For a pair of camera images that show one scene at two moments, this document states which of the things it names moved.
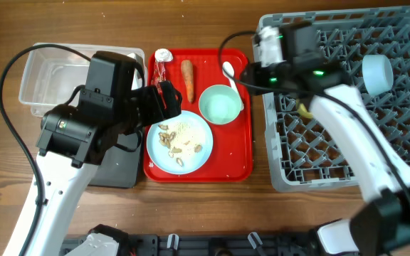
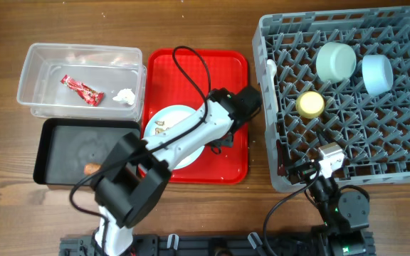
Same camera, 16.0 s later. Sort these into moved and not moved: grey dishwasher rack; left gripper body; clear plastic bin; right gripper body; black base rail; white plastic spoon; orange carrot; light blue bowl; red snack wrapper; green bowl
Moved: red snack wrapper; orange carrot; left gripper body; right gripper body; green bowl; white plastic spoon
Not moved: grey dishwasher rack; black base rail; light blue bowl; clear plastic bin
